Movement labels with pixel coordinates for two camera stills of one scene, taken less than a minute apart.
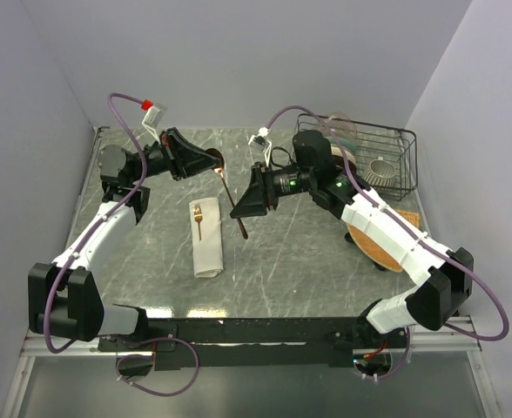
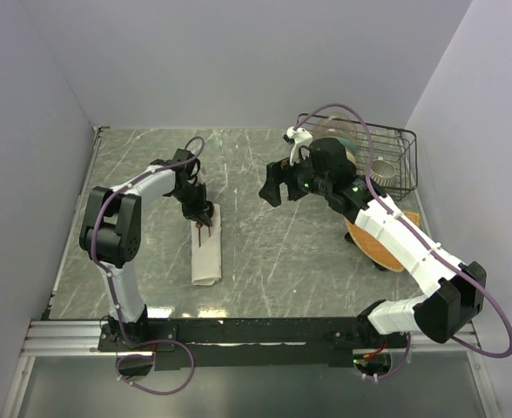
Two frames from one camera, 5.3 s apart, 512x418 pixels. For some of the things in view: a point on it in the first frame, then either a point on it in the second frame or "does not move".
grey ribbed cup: [381, 172] does not move
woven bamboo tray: [373, 249] does not move
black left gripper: [182, 158] → [201, 210]
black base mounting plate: [194, 343] does not move
